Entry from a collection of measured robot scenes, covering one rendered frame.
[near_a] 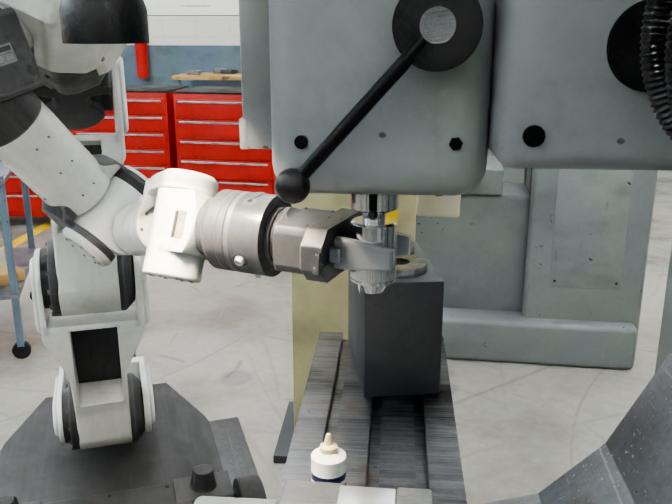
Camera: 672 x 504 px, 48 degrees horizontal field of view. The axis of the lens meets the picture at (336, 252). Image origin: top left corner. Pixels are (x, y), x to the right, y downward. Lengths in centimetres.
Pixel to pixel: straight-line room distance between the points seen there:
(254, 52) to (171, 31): 942
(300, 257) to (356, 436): 41
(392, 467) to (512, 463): 179
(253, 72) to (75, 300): 78
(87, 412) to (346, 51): 111
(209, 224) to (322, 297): 185
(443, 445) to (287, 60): 62
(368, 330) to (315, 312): 151
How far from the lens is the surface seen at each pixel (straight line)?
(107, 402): 159
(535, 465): 281
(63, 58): 108
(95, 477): 170
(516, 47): 63
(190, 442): 177
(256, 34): 73
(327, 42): 65
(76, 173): 106
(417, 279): 114
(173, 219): 85
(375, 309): 114
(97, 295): 142
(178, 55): 1012
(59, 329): 146
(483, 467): 276
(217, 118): 542
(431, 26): 61
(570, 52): 64
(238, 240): 79
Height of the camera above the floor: 146
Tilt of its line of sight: 17 degrees down
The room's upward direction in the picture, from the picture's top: straight up
